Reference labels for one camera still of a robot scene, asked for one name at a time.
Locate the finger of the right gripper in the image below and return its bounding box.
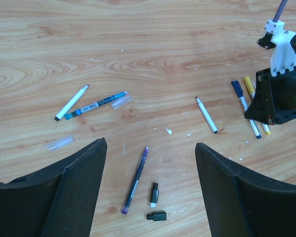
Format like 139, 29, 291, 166
245, 81, 270, 123

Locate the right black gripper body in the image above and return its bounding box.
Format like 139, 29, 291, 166
256, 35, 296, 125

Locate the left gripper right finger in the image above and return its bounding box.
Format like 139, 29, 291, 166
195, 143, 296, 237

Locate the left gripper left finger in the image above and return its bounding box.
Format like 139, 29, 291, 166
0, 138, 107, 237

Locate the white marker yellow end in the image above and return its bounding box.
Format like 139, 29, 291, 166
244, 77, 271, 135

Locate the white pen black tip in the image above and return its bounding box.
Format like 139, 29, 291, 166
231, 80, 261, 139

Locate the teal barrel gel pen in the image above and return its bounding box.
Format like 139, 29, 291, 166
65, 91, 129, 120

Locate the white pen black end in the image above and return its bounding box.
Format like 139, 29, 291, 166
196, 97, 218, 134

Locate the clear pen cap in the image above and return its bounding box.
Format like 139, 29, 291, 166
45, 135, 74, 151
110, 95, 133, 110

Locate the dark purple pen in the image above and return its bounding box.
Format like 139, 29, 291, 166
121, 146, 149, 215

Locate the small black pen cap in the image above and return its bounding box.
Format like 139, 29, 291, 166
146, 211, 167, 221

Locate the white pen dark barrel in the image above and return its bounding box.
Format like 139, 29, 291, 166
54, 84, 89, 121

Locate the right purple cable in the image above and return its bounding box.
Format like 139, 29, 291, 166
272, 0, 289, 23

